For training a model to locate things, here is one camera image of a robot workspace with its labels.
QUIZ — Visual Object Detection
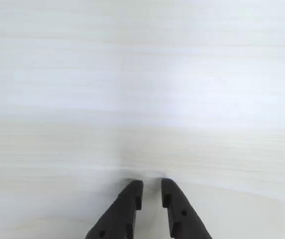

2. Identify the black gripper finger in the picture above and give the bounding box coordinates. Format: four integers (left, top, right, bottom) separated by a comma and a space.
84, 179, 144, 239
160, 178, 213, 239

